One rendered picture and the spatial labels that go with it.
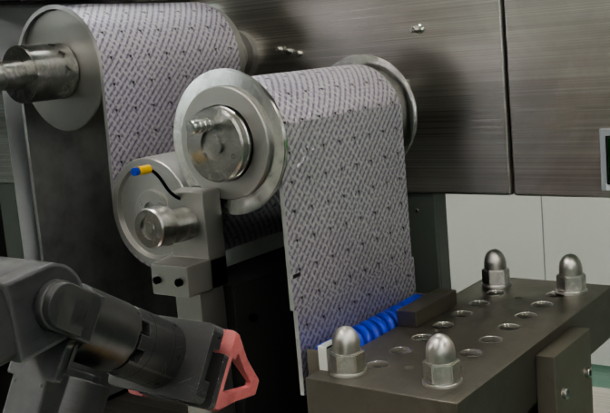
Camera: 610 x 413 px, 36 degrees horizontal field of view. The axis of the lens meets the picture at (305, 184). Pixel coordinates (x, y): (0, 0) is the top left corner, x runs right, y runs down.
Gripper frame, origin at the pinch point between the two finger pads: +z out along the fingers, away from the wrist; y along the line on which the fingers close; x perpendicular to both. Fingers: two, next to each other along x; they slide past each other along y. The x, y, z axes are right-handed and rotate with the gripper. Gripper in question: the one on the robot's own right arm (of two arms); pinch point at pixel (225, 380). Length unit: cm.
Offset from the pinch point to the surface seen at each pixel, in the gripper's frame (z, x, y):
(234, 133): -4.5, 22.7, -3.4
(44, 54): -10.6, 29.9, -28.9
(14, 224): 36, 25, -89
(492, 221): 257, 111, -106
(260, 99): -4.5, 26.3, -1.5
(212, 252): 1.4, 12.3, -7.3
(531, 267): 266, 96, -90
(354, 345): 7.2, 6.2, 8.0
